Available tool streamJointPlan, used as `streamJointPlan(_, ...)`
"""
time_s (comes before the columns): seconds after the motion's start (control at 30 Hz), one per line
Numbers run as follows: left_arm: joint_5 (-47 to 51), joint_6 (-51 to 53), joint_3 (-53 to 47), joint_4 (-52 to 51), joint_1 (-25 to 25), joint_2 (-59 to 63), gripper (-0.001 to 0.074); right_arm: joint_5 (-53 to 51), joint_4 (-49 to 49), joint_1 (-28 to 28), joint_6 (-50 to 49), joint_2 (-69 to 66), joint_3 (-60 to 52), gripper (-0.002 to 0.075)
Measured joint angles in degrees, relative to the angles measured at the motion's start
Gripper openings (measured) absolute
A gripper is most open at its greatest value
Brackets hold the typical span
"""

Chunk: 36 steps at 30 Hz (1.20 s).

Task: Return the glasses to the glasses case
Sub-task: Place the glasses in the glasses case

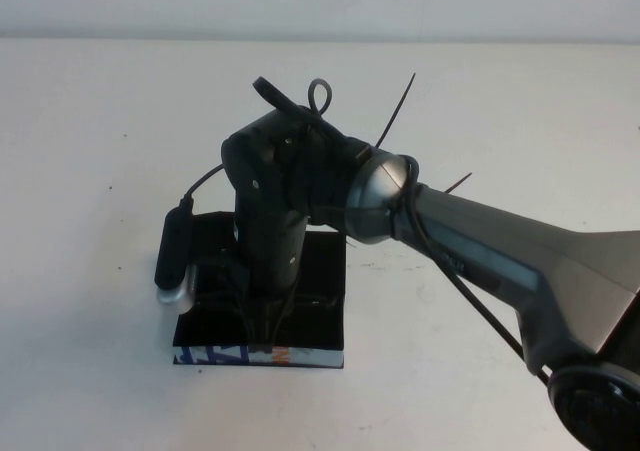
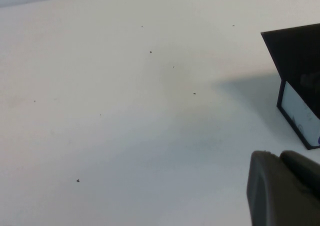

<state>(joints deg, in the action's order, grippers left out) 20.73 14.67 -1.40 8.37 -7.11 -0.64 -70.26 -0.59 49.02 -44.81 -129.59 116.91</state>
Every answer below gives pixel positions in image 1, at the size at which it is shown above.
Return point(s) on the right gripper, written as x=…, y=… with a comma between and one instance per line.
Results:
x=265, y=303

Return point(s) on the black printed glasses case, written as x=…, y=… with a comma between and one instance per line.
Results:
x=325, y=271

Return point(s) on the short black zip tie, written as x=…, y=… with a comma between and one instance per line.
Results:
x=459, y=181

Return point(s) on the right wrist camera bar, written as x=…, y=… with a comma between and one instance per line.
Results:
x=172, y=241

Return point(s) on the long black zip tie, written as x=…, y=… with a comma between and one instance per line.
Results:
x=396, y=111

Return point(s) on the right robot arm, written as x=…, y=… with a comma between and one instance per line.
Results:
x=500, y=251

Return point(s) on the black right camera bracket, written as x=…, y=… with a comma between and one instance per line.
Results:
x=220, y=271

